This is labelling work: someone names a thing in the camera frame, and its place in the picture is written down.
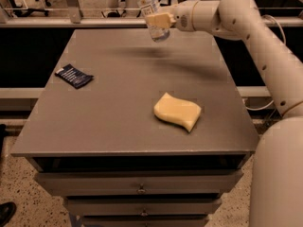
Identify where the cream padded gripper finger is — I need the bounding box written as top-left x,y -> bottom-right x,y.
145,12 -> 176,28

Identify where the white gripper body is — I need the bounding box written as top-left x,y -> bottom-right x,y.
172,0 -> 197,32

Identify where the clear plastic water bottle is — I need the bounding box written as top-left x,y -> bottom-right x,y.
137,0 -> 169,43

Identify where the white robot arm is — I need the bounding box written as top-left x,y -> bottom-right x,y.
146,0 -> 303,227

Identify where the yellow wavy sponge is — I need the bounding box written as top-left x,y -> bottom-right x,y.
153,93 -> 202,132

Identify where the white metal railing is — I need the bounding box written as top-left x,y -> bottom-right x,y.
0,0 -> 302,27

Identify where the dark blue snack packet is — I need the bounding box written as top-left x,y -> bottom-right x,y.
55,64 -> 94,89

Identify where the grey drawer cabinet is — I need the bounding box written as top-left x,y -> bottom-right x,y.
10,27 -> 260,227

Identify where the top grey drawer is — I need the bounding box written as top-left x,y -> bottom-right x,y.
35,170 -> 243,197

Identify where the grey drawer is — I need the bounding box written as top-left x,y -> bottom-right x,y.
64,199 -> 222,216
82,216 -> 209,227
35,170 -> 243,197

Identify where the black shoe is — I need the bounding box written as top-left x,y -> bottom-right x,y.
0,201 -> 16,227

